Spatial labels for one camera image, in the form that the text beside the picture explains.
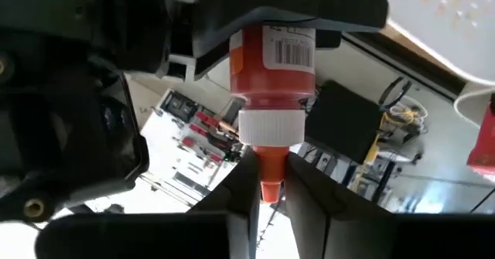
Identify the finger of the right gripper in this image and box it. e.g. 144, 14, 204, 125
194, 38, 232, 81
192, 0, 390, 57

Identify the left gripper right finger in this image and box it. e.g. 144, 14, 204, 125
285, 152, 398, 259

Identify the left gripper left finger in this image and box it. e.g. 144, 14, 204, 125
188, 149, 261, 259

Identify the black computer case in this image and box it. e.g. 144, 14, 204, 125
304, 80, 384, 165

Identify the white perforated plastic basket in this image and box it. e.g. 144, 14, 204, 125
373, 0, 495, 85

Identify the grey plastic bin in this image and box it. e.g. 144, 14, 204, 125
452, 87, 495, 128

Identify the yellow hanging cable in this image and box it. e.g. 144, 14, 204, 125
357, 107, 391, 182

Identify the white wall tool rack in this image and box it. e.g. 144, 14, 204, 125
139, 87, 249, 199

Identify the black coiled cable loop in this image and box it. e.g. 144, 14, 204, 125
377, 76, 414, 110

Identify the white cable bundle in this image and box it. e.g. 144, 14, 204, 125
384, 95, 429, 137

